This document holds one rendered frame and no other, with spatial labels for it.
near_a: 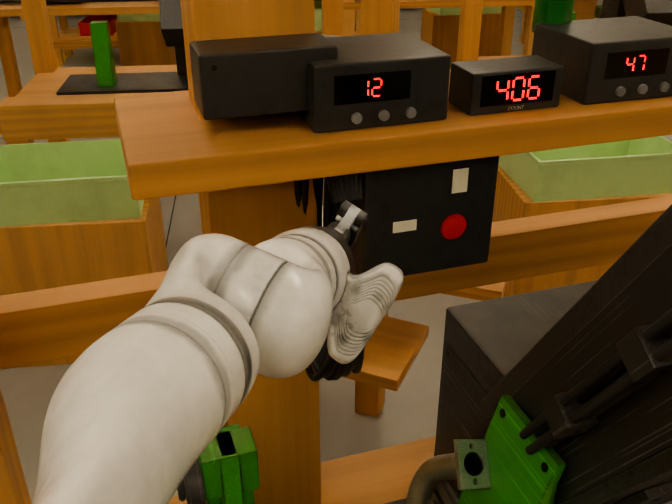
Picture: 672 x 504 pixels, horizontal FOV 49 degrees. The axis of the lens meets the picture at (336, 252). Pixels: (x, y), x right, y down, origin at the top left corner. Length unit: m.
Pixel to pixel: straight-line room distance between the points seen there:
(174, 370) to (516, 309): 0.81
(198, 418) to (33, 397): 2.76
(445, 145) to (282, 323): 0.47
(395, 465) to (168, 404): 1.05
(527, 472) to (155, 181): 0.49
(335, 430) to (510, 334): 1.74
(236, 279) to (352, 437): 2.28
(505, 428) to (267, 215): 0.38
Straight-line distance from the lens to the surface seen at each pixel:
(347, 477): 1.31
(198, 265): 0.42
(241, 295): 0.43
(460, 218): 0.91
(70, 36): 7.86
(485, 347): 1.00
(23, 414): 3.01
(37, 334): 1.10
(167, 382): 0.31
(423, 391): 2.91
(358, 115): 0.82
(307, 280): 0.44
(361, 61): 0.82
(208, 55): 0.79
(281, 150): 0.78
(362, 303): 0.60
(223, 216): 0.93
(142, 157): 0.78
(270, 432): 1.14
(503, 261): 1.24
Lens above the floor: 1.81
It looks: 28 degrees down
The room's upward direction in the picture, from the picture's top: straight up
